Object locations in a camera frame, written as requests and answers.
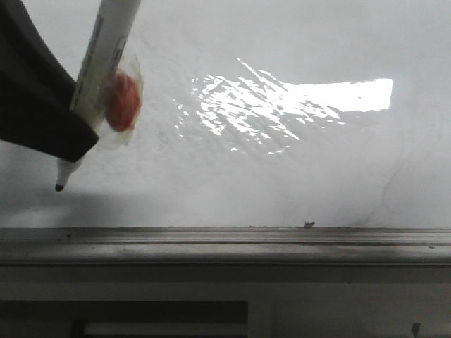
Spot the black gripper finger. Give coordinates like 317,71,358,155
1,1,99,163

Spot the red magnet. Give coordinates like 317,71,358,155
98,49,144,149

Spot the white whiteboard marker pen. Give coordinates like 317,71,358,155
54,0,142,193

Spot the white whiteboard surface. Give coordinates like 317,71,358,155
1,1,450,229

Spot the aluminium whiteboard tray rail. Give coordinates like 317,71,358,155
1,227,450,265

